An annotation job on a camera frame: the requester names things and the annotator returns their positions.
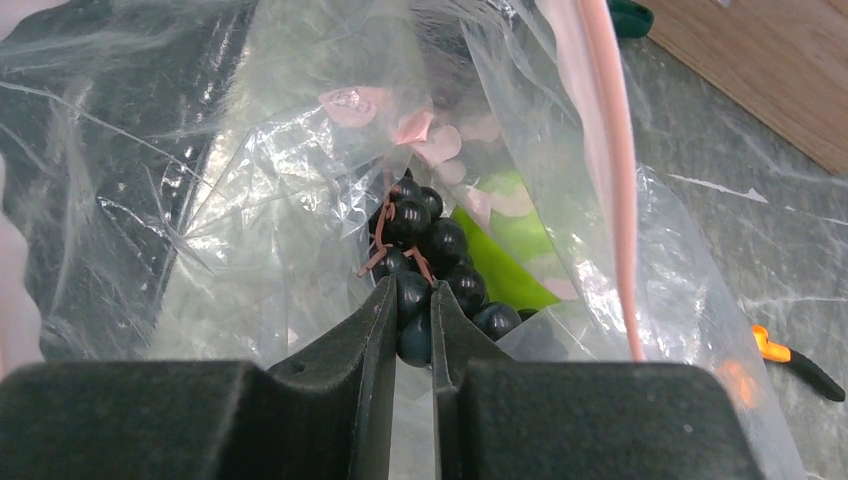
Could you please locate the orange black pliers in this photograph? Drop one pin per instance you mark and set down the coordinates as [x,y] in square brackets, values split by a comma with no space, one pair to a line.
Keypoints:
[743,388]

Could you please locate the clear zip top bag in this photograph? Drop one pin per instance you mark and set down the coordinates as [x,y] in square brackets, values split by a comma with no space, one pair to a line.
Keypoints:
[192,181]

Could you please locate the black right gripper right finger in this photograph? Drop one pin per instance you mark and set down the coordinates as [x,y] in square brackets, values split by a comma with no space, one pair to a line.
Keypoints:
[498,418]

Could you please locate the wooden base board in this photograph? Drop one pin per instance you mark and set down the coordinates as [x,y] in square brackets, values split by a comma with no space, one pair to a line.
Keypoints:
[785,62]

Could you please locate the green handled screwdriver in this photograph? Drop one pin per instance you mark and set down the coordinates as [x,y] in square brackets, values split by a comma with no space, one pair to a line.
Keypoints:
[630,19]

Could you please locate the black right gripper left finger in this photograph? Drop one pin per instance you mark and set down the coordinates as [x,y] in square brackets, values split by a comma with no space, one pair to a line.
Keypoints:
[323,413]

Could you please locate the black fake grape bunch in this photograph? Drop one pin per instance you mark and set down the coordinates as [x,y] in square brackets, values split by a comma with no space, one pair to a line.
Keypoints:
[413,239]

